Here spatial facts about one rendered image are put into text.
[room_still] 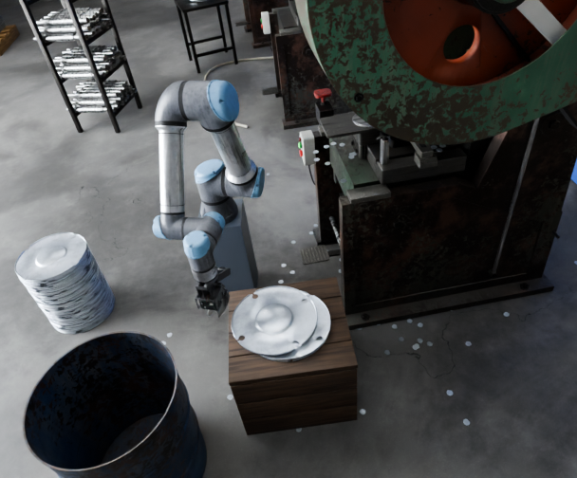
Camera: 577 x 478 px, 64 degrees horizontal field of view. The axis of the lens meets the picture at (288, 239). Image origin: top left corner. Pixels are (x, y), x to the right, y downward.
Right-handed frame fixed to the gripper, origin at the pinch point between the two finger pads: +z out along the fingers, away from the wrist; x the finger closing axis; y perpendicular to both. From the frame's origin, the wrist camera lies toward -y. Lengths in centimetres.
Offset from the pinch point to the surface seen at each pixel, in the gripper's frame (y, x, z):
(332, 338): 3.8, 39.2, 3.1
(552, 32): -32, 89, -79
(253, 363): 16.9, 16.2, 3.1
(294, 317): -1.5, 25.7, 1.2
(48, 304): -7, -84, 19
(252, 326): 4.3, 12.6, 1.3
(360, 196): -34, 44, -26
